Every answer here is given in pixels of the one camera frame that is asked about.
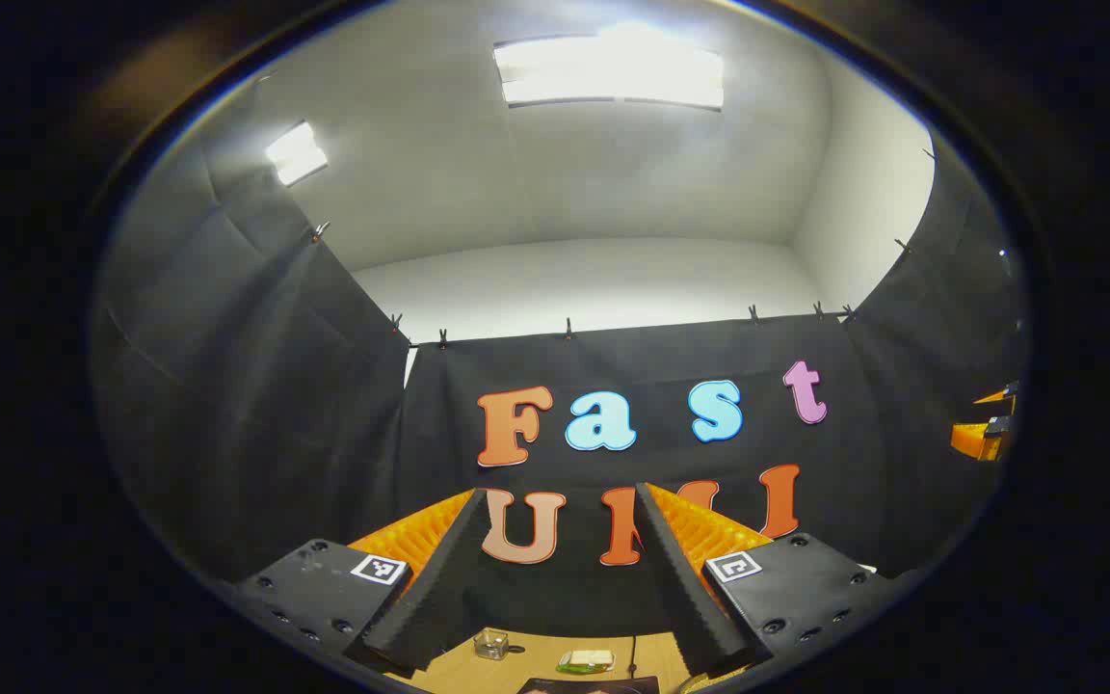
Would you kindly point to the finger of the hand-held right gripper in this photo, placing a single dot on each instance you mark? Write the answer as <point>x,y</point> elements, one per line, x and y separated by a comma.
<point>969,439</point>
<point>995,396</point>

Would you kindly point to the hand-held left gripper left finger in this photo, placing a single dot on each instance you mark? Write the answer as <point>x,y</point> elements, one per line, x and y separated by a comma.
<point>439,588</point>

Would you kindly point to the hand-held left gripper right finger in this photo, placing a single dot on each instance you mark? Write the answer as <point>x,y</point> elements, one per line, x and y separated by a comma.
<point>685,598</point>

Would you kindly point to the black induction cooktop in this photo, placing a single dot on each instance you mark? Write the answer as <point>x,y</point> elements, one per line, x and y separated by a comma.
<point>594,686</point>

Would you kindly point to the small glass jar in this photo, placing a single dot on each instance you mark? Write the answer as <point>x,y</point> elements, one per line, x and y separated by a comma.
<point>491,644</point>

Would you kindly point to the white green sponge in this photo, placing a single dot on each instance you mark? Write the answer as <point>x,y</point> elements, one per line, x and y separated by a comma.
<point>586,660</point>

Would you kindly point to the row of cloth clips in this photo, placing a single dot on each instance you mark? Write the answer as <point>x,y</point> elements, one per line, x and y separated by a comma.
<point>568,329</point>

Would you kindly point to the ceiling light panel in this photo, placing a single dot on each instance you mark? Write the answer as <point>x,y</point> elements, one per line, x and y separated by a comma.
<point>613,72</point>
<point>295,152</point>

